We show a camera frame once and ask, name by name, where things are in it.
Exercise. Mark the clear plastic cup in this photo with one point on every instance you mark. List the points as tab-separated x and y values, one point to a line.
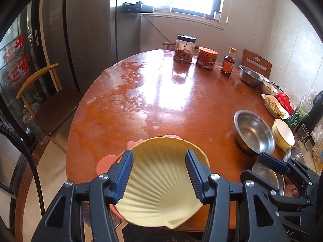
302	131

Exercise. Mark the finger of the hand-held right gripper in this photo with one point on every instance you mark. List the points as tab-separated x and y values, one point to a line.
290	200
271	161

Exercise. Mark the shallow steel bowl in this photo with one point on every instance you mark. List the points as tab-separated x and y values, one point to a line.
265	179

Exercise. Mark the red packet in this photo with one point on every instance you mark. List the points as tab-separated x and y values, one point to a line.
285	102

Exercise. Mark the yellow bowl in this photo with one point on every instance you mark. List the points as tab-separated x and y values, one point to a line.
284	133

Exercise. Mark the sauce bottle with yellow cap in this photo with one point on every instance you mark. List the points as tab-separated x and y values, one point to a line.
227	66

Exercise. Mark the large steel bowl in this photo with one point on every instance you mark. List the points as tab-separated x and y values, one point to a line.
254	133

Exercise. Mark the grey refrigerator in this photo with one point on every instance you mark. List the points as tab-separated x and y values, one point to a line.
88	42

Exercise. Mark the red item on windowsill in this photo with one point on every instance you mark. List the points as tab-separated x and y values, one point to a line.
208	17

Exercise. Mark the glass door with red decals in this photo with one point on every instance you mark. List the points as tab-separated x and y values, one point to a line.
15	55

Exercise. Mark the green drink bottle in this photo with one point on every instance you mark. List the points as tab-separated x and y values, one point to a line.
299	116

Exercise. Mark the brown wooden chair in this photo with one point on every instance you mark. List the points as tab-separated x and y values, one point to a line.
254	55

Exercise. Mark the dark metal cup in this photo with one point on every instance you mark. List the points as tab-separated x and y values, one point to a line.
309	142

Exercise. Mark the small steel bowl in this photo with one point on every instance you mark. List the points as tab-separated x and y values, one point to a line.
295	153

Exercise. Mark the white ceramic bowl with food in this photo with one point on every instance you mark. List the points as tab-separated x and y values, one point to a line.
268	89

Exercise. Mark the red jar with orange lid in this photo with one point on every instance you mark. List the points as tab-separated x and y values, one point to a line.
207	59

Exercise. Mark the white plate with food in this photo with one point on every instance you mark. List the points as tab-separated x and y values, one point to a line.
273	105

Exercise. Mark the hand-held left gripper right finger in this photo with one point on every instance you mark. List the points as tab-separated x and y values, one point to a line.
195	179

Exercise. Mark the wooden armchair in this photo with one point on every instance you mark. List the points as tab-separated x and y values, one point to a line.
168	44

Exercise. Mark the black thermos flask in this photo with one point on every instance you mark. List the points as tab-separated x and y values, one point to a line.
316	108

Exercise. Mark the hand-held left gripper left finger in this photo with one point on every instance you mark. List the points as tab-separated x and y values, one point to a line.
123	179

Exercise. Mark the small bottle on windowsill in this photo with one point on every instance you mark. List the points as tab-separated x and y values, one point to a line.
217	16

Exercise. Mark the yellow shell-shaped plate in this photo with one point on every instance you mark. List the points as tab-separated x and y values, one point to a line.
156	181

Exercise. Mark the clear jar with black lid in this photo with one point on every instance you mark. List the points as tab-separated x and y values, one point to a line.
184	50

